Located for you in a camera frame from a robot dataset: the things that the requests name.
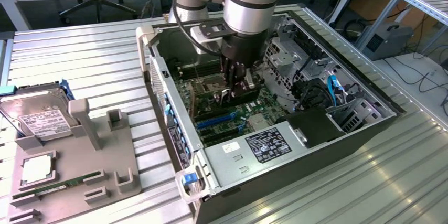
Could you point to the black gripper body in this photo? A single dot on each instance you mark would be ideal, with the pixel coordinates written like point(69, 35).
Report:
point(244, 48)

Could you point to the green graphics card black shroud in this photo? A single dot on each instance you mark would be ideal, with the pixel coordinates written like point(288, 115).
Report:
point(249, 98)

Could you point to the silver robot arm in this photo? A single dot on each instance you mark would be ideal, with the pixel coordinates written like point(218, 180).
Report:
point(244, 11)

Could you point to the silver socket cover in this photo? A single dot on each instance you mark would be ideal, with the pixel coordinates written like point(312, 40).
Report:
point(254, 79)

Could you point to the metal CPU socket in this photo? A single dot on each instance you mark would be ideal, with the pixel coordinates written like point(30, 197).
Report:
point(209, 86)

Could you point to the green Dell motherboard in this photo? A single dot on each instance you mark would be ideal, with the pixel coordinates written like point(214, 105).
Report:
point(260, 108)

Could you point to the silver disk bay cage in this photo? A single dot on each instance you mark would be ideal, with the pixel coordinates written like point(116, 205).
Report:
point(286, 58)

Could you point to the silver chipset heat sink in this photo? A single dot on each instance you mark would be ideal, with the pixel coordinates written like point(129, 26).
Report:
point(258, 121)

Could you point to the blue expansion slot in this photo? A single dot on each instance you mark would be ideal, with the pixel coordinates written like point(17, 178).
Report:
point(213, 121)

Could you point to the grey power supply unit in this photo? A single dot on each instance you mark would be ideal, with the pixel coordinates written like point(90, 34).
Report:
point(244, 155)

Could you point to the black open PC case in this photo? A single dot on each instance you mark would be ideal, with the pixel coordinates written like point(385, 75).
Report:
point(314, 161)

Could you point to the blue case release latch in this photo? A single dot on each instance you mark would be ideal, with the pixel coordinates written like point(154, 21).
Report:
point(188, 178)

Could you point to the grey box machine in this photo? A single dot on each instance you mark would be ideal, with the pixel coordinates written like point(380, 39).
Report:
point(384, 40)

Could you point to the black office chair base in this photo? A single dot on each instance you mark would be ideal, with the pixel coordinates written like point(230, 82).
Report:
point(97, 5)

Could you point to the grey parts rack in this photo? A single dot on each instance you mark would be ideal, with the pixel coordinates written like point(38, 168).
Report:
point(97, 161)

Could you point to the hard disk with blue carrier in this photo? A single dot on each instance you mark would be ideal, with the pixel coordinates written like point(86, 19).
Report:
point(38, 119)

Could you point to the green RAM stick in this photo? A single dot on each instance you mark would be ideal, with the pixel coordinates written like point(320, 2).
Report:
point(69, 182)

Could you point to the silver CPU chip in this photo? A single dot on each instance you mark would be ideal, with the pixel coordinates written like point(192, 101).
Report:
point(36, 169)

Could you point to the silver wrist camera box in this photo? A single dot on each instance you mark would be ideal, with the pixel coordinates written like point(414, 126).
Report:
point(208, 41)

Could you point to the aluminium slat frame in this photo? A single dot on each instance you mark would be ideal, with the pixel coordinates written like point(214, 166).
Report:
point(420, 1)

